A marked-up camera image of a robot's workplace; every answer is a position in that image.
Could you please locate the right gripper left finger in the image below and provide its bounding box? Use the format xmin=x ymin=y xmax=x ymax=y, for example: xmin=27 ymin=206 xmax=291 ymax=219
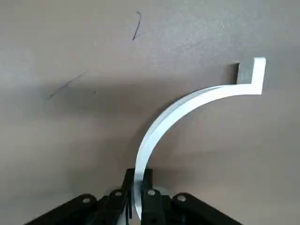
xmin=23 ymin=168 xmax=136 ymax=225

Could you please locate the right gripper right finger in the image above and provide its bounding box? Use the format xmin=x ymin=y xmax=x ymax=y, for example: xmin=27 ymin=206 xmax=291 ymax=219
xmin=140 ymin=168 xmax=245 ymax=225

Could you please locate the large white PVC pipe clamp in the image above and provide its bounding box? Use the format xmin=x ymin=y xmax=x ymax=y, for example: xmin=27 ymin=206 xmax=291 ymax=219
xmin=133 ymin=57 xmax=267 ymax=221

